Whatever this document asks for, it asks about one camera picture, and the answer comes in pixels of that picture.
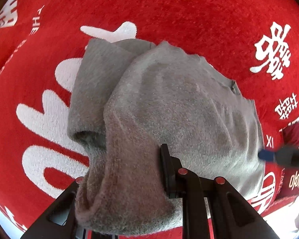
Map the grey knit sweater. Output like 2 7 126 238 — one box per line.
67 39 265 236

